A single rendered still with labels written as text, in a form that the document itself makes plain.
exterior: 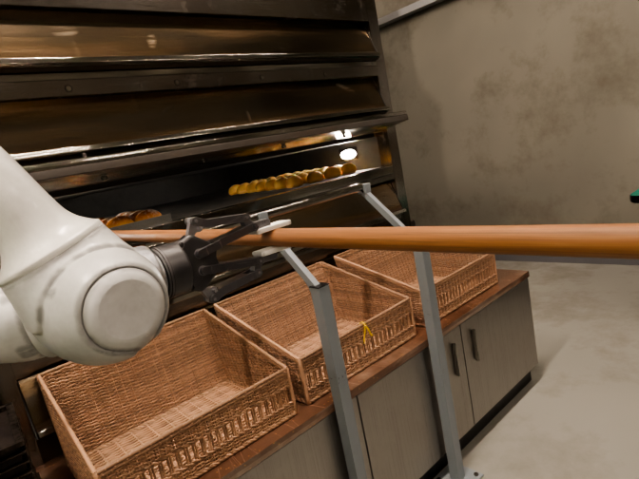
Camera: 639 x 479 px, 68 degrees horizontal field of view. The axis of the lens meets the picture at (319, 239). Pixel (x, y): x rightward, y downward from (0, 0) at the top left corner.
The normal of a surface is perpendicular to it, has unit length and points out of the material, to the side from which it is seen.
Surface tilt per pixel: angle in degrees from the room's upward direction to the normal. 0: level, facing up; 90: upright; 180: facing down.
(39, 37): 70
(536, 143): 90
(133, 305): 93
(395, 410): 90
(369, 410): 90
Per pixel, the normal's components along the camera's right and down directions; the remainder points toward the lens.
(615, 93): -0.71, 0.26
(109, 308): 0.76, 0.04
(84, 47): 0.55, -0.32
